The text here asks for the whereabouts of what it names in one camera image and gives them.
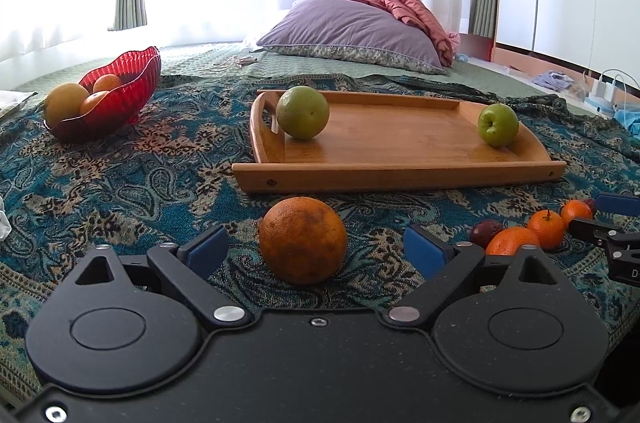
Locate wooden tray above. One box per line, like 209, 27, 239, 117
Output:
231, 89, 567, 194

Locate large mandarin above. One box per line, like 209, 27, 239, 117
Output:
485, 226, 542, 256

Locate small mandarin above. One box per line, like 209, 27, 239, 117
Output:
560, 200, 594, 229
527, 209, 566, 251

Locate green apple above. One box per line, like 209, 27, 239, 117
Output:
477, 103, 520, 148

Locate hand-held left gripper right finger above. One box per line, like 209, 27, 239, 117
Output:
382, 224, 567, 331

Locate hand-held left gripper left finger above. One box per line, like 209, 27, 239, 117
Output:
75, 225, 252, 330

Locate pink quilt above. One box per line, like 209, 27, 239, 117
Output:
314, 0, 461, 67

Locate large brown-speckled orange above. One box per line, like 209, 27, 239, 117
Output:
258, 197, 348, 285

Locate purple pillow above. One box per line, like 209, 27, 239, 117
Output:
255, 0, 449, 76

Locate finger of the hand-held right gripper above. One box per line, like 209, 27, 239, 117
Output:
570, 217, 640, 250
595, 192, 640, 216

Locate orange fruit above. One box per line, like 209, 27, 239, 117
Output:
92, 74, 123, 94
79, 91, 111, 116

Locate white cable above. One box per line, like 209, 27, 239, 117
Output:
212, 55, 258, 71

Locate brown wooden panel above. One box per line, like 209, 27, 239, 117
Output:
457, 34, 546, 78

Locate red glass bowl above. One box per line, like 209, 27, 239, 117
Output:
45, 46, 162, 142

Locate teal paisley blanket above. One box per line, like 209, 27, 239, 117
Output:
0, 73, 640, 404

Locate large green pear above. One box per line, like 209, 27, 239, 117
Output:
276, 86, 330, 140

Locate yellow orange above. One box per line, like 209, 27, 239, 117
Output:
43, 83, 91, 128

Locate light blue cloth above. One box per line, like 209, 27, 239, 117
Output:
614, 105, 640, 134

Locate green bedspread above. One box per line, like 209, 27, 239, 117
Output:
15, 42, 591, 114

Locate lilac cloth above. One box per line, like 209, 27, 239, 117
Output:
532, 70, 576, 91

